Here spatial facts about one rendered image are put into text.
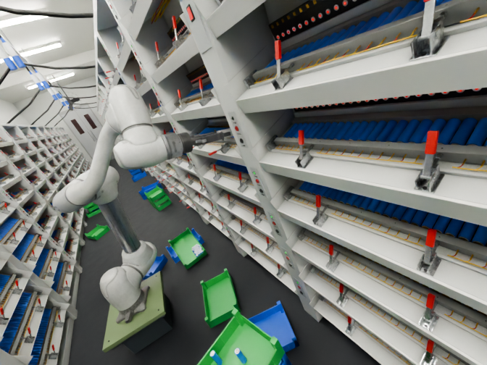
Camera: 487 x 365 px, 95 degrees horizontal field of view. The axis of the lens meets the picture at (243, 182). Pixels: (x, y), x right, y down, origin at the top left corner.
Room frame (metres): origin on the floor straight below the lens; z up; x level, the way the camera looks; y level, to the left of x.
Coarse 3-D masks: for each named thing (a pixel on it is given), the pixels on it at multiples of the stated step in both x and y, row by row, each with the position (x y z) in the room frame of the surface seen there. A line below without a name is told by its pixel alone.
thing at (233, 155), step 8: (208, 120) 1.35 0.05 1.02; (216, 120) 1.26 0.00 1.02; (224, 120) 1.18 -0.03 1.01; (200, 128) 1.36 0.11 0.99; (192, 152) 1.31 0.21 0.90; (200, 152) 1.16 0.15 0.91; (208, 152) 1.05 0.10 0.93; (232, 152) 0.86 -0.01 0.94; (240, 152) 0.76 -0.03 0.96; (224, 160) 0.94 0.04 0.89; (232, 160) 0.86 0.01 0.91; (240, 160) 0.79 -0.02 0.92
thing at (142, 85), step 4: (140, 68) 1.55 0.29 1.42; (144, 76) 1.40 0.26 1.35; (140, 80) 1.99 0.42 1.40; (144, 80) 1.54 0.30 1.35; (136, 84) 1.79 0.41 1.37; (140, 84) 1.91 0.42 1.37; (144, 84) 1.51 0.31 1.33; (148, 84) 1.45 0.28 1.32; (136, 88) 1.78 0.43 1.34; (140, 88) 1.66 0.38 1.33; (144, 88) 1.58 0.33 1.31; (148, 88) 1.51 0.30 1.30; (140, 92) 1.73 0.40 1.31; (144, 92) 1.64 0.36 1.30
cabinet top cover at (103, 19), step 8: (96, 0) 1.55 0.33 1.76; (104, 0) 1.58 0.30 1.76; (96, 8) 1.63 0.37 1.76; (104, 8) 1.67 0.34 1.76; (96, 16) 1.73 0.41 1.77; (104, 16) 1.77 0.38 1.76; (112, 16) 1.82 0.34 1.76; (96, 24) 1.85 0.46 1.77; (104, 24) 1.89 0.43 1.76; (112, 24) 1.94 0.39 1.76; (96, 32) 1.98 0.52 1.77
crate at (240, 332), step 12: (228, 324) 0.53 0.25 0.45; (240, 324) 0.55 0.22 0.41; (252, 324) 0.50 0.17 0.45; (228, 336) 0.52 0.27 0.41; (240, 336) 0.51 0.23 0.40; (252, 336) 0.49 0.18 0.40; (264, 336) 0.47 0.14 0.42; (216, 348) 0.49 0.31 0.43; (228, 348) 0.49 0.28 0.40; (240, 348) 0.47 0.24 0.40; (252, 348) 0.45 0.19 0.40; (264, 348) 0.44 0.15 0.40; (276, 348) 0.40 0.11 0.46; (204, 360) 0.46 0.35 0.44; (228, 360) 0.45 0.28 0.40; (252, 360) 0.42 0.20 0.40; (264, 360) 0.41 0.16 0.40; (276, 360) 0.38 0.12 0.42
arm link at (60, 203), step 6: (72, 180) 1.09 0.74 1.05; (78, 180) 1.07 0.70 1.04; (66, 186) 1.04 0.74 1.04; (60, 192) 0.99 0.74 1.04; (54, 198) 1.00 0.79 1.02; (60, 198) 0.96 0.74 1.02; (66, 198) 0.95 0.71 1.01; (54, 204) 0.99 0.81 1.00; (60, 204) 0.96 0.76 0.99; (66, 204) 0.95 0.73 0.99; (72, 204) 0.95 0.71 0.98; (60, 210) 0.99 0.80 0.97; (66, 210) 0.98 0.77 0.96; (72, 210) 0.98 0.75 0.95
